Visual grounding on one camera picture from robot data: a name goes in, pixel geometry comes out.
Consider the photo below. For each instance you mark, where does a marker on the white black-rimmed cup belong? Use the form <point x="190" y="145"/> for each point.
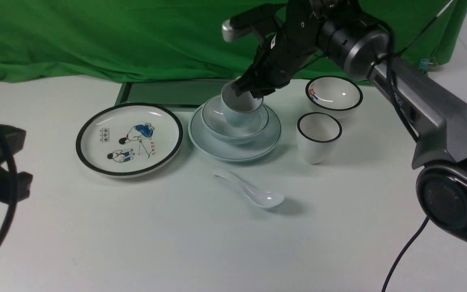
<point x="316" y="136"/>

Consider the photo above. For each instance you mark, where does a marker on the illustrated black-rimmed plate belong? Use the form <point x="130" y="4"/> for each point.
<point x="129" y="140"/>

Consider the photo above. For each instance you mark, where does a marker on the pale blue plate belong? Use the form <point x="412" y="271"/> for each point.
<point x="204" y="141"/>

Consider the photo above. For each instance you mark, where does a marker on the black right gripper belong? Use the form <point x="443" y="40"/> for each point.
<point x="282" y="55"/>

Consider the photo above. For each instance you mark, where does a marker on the blue binder clip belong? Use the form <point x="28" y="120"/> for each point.
<point x="427" y="64"/>

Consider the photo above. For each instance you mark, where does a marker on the pale blue cup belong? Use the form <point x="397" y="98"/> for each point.
<point x="239" y="109"/>

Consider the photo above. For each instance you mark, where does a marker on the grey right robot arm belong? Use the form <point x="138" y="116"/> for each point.
<point x="362" y="46"/>

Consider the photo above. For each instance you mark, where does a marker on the white black-rimmed bowl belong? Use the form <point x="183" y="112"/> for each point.
<point x="335" y="96"/>

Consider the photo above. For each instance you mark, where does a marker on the white ceramic spoon front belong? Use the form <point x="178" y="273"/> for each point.
<point x="266" y="200"/>

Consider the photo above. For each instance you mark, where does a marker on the dark green rectangular tray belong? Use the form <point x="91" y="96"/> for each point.
<point x="183" y="93"/>

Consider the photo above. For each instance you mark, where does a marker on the pale blue bowl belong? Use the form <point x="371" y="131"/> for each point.
<point x="215" y="123"/>

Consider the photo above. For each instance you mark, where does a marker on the green backdrop cloth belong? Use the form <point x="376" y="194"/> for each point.
<point x="121" y="40"/>

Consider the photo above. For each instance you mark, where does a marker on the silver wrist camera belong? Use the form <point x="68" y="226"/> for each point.
<point x="260" y="21"/>

